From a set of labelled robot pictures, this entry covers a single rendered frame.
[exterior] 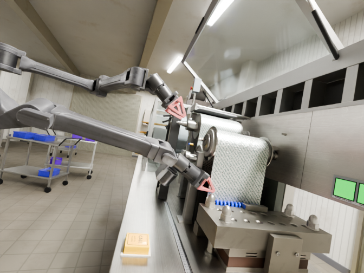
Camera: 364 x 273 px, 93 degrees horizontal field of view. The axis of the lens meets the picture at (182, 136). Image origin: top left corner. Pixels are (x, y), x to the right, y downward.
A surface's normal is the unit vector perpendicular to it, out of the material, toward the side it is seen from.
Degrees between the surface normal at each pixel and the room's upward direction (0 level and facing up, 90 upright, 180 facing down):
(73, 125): 110
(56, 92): 90
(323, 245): 90
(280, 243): 90
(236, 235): 90
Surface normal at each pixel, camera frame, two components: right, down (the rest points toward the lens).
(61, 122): 0.41, 0.42
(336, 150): -0.96, -0.18
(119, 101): 0.33, 0.04
